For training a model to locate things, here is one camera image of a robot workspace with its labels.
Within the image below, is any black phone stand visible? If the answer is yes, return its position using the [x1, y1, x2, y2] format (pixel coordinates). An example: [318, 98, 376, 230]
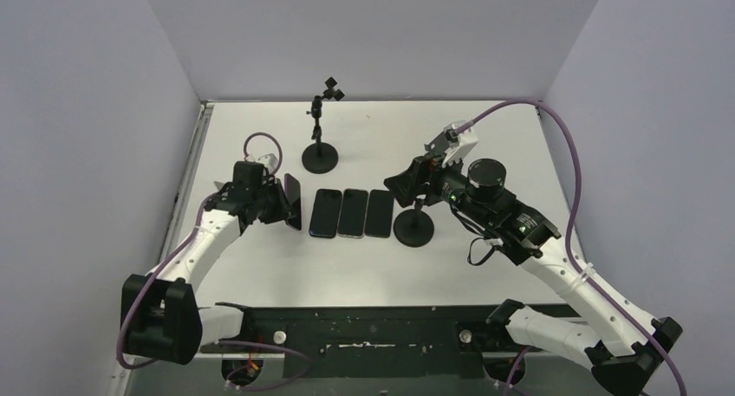
[393, 198, 435, 248]
[302, 76, 345, 174]

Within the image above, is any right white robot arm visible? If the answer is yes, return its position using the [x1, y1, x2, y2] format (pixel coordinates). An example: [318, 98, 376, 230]
[384, 155, 683, 395]

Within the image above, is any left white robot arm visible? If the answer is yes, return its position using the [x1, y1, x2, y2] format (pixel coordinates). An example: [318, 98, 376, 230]
[116, 161, 302, 370]

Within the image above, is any aluminium rail left edge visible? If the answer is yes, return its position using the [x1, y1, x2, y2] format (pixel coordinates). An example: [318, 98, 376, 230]
[153, 101, 215, 269]

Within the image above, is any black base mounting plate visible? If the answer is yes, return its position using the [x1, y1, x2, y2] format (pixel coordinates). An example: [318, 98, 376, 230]
[183, 304, 604, 380]

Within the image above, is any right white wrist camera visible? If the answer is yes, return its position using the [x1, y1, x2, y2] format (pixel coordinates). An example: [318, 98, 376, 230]
[437, 121, 478, 168]

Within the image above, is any brown base phone stand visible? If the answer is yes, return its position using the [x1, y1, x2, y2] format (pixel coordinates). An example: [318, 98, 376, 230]
[424, 133, 449, 156]

